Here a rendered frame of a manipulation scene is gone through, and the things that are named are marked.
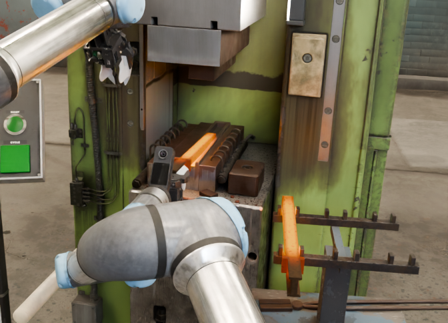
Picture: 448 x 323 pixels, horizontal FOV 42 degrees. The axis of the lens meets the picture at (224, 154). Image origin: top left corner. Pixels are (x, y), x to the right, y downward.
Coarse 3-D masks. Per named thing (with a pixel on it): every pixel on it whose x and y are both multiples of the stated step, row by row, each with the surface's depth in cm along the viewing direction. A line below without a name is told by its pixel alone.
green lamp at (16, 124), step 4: (16, 116) 158; (8, 120) 157; (12, 120) 157; (16, 120) 157; (20, 120) 157; (8, 124) 157; (12, 124) 157; (16, 124) 157; (20, 124) 157; (8, 128) 156; (12, 128) 157; (16, 128) 157; (20, 128) 157
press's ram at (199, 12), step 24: (168, 0) 149; (192, 0) 147; (216, 0) 146; (240, 0) 145; (264, 0) 179; (144, 24) 152; (168, 24) 151; (192, 24) 149; (216, 24) 155; (240, 24) 147
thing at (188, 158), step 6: (204, 138) 178; (210, 138) 178; (198, 144) 171; (204, 144) 171; (192, 150) 165; (198, 150) 165; (204, 150) 172; (186, 156) 159; (192, 156) 159; (198, 156) 166; (174, 162) 152; (180, 162) 152; (186, 162) 154; (192, 162) 160; (174, 168) 147; (180, 168) 149
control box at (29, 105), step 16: (32, 80) 160; (32, 96) 160; (0, 112) 157; (16, 112) 158; (32, 112) 159; (0, 128) 156; (32, 128) 158; (0, 144) 156; (16, 144) 156; (32, 144) 157; (32, 160) 156; (0, 176) 154; (16, 176) 155; (32, 176) 156
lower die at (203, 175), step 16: (192, 128) 198; (208, 128) 196; (224, 128) 193; (240, 128) 196; (176, 144) 181; (192, 144) 179; (224, 144) 180; (208, 160) 165; (224, 160) 171; (192, 176) 163; (208, 176) 162
